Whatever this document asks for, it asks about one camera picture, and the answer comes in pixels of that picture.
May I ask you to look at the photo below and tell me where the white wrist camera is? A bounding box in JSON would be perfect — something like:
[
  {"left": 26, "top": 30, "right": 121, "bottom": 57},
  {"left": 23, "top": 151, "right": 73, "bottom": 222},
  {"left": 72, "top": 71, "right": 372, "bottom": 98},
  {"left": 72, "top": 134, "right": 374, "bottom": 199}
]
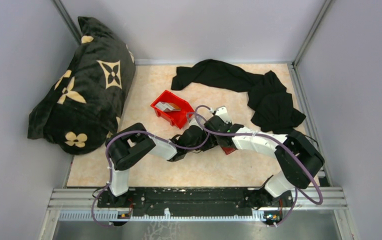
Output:
[
  {"left": 189, "top": 118, "right": 202, "bottom": 129},
  {"left": 214, "top": 106, "right": 232, "bottom": 124}
]

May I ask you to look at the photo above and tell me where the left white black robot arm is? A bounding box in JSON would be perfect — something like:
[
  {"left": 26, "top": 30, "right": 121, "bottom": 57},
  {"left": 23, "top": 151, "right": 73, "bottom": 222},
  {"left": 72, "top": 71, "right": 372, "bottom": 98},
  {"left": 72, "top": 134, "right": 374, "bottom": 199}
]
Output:
[{"left": 105, "top": 122, "right": 218, "bottom": 207}]

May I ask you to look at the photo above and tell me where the red leather card holder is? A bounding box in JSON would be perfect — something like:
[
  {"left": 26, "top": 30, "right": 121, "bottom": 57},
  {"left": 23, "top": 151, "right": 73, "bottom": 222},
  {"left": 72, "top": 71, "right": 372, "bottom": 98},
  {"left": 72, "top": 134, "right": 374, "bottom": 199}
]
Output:
[{"left": 221, "top": 146, "right": 237, "bottom": 155}]

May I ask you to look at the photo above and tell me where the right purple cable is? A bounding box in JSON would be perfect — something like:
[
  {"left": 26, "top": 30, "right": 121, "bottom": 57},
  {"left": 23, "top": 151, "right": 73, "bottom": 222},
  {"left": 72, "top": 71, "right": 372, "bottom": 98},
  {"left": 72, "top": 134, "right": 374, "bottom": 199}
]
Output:
[{"left": 194, "top": 105, "right": 324, "bottom": 228}]

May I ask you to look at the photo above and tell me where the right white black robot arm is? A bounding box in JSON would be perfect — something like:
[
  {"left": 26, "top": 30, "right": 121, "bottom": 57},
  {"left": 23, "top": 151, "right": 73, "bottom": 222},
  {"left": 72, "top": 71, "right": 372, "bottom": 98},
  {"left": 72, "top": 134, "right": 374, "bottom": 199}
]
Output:
[{"left": 204, "top": 115, "right": 325, "bottom": 206}]

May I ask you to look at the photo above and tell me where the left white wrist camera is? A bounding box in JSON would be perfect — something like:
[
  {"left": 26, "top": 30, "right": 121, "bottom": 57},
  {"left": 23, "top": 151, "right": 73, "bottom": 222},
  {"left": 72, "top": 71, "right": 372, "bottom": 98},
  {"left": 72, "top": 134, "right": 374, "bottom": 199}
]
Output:
[{"left": 189, "top": 118, "right": 202, "bottom": 129}]

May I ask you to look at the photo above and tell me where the purple cable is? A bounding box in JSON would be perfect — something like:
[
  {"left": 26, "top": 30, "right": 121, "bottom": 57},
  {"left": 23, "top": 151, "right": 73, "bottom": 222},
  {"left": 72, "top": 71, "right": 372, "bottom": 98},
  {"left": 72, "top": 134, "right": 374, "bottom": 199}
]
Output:
[
  {"left": 194, "top": 105, "right": 324, "bottom": 228},
  {"left": 90, "top": 112, "right": 211, "bottom": 228}
]

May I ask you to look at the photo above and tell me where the black cloth garment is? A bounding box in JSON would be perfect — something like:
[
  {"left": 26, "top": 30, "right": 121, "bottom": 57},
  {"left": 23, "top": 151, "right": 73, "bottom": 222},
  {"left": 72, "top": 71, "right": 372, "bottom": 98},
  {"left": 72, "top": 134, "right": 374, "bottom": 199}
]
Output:
[{"left": 171, "top": 59, "right": 306, "bottom": 134}]

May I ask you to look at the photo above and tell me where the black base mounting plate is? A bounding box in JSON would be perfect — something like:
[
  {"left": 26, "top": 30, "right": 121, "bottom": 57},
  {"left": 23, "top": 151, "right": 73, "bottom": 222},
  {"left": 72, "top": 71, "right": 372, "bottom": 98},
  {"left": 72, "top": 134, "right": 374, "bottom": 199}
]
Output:
[{"left": 97, "top": 187, "right": 293, "bottom": 217}]

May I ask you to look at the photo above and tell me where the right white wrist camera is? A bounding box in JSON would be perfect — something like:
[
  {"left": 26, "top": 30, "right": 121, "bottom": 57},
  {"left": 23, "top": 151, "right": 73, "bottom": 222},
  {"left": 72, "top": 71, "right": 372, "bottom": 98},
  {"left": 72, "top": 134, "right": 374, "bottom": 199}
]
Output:
[{"left": 214, "top": 106, "right": 232, "bottom": 124}]

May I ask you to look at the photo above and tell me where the aluminium frame rail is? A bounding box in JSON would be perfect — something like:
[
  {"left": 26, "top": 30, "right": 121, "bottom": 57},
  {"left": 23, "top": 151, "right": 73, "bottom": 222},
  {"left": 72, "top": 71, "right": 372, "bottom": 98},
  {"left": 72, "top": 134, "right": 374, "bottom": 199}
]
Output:
[{"left": 47, "top": 187, "right": 347, "bottom": 223}]

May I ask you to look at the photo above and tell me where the black floral patterned pillow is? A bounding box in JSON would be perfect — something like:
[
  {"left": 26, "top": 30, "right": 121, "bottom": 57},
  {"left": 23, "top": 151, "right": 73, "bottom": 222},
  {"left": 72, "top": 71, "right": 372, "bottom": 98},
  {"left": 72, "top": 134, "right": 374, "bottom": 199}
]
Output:
[{"left": 27, "top": 16, "right": 136, "bottom": 155}]

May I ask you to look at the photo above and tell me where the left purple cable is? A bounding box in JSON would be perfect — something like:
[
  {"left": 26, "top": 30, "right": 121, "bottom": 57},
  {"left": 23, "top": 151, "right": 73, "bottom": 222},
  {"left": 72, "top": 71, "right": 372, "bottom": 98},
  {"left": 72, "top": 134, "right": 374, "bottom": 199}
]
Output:
[{"left": 90, "top": 112, "right": 211, "bottom": 228}]

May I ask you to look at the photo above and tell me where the red plastic bin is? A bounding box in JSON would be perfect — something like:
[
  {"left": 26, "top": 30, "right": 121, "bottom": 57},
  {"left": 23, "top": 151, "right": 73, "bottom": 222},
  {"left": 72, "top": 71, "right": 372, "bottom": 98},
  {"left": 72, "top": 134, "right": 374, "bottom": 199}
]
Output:
[{"left": 150, "top": 90, "right": 194, "bottom": 129}]

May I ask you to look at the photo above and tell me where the stack of grey cards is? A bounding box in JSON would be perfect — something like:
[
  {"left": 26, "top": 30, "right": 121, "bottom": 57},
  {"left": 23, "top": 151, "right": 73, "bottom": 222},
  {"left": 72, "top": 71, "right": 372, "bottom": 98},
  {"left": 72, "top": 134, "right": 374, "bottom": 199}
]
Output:
[{"left": 155, "top": 101, "right": 181, "bottom": 113}]

